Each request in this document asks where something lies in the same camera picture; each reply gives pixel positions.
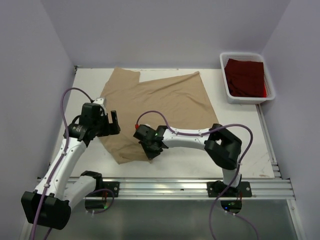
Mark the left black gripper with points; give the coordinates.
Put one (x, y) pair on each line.
(111, 128)

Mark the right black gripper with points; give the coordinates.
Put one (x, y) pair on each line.
(150, 155)

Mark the beige t shirt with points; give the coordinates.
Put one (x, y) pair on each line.
(183, 100)

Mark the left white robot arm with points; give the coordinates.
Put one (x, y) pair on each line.
(51, 202)

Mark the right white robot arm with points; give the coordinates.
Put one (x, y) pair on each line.
(222, 146)

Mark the white plastic basket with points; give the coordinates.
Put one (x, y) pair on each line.
(268, 83)

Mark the red t shirt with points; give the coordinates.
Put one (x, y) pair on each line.
(245, 78)

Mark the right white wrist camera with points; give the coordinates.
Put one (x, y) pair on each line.
(137, 125)

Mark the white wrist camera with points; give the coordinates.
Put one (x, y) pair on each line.
(137, 125)
(100, 101)

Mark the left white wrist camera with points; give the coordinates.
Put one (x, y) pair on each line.
(100, 101)

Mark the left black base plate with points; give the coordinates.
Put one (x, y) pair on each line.
(113, 186)

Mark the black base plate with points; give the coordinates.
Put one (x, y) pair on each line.
(113, 186)
(214, 188)

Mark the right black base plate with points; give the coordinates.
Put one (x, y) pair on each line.
(214, 188)

